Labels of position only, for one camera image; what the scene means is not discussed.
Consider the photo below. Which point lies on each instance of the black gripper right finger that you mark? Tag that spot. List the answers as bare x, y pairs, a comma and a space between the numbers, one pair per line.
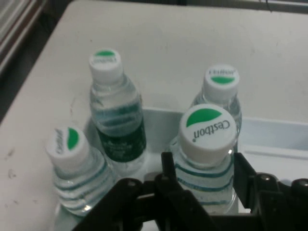
245, 173

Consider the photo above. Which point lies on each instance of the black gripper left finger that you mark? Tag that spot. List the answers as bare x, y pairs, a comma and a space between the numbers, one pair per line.
168, 168

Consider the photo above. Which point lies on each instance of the small green-label water bottle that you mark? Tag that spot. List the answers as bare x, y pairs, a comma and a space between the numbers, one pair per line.
207, 132
221, 77
115, 108
65, 144

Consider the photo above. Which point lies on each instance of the white plastic bottle tray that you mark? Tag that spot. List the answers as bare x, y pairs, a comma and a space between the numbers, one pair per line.
156, 125

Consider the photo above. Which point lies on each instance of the horizontal aluminium frame rail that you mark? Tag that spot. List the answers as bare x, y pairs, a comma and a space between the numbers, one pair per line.
14, 29

